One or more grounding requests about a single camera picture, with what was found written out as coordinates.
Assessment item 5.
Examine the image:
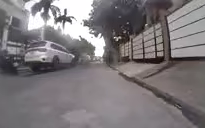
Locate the white car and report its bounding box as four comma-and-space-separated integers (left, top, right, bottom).
24, 40, 76, 72

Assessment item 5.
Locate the white slatted wall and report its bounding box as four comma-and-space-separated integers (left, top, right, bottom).
118, 0, 205, 63

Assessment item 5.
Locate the dark kerb gutter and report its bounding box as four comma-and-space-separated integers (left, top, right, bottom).
108, 63, 205, 128

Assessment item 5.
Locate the large dark tree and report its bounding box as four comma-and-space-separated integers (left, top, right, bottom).
82, 0, 148, 66

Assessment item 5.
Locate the small palm tree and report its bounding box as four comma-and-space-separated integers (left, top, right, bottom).
54, 8, 78, 36

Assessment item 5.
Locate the pale multi-storey building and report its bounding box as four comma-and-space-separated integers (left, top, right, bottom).
0, 0, 31, 38

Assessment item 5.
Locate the grey concrete pavement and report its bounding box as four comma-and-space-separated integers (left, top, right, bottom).
111, 59, 205, 118

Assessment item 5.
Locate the grey asphalt road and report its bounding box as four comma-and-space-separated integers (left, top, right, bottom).
0, 62, 199, 128

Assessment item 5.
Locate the tall palm tree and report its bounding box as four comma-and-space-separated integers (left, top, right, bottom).
30, 0, 62, 42

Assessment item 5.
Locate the dark vehicle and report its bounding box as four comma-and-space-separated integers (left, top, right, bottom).
0, 49, 26, 73

